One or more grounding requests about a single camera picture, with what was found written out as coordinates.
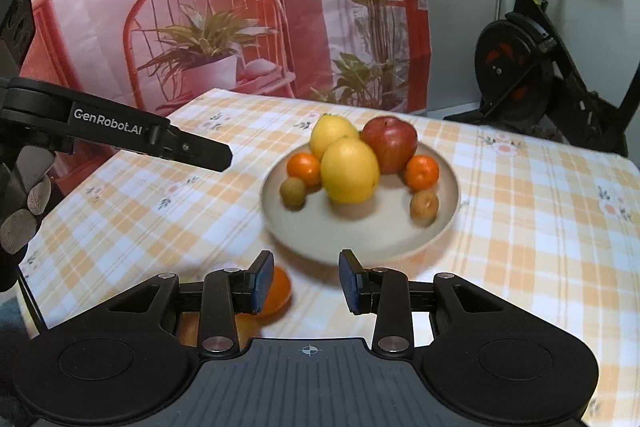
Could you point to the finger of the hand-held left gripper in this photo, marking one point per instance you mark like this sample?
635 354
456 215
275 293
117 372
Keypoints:
200 152

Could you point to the person's left hand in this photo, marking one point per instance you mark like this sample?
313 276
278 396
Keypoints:
20 227

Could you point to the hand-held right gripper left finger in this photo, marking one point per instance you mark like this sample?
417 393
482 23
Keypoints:
262 282

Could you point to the bright red apple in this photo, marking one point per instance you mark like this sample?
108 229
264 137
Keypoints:
390 143

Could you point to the beige plate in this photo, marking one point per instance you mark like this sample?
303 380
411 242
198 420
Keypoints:
350 232

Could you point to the black exercise bike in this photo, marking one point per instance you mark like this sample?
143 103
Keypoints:
505 62

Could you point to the brown kiwi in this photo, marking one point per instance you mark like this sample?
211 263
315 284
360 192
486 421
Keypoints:
424 205
293 193

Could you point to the orange checked tablecloth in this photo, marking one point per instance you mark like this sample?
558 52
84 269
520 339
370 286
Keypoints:
525 217

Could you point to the orange mandarin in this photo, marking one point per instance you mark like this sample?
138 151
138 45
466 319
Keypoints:
304 168
281 292
421 172

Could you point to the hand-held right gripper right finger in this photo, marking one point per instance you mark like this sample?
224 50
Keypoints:
352 282

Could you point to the yellow lemon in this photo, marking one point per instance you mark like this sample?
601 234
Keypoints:
350 169
330 132

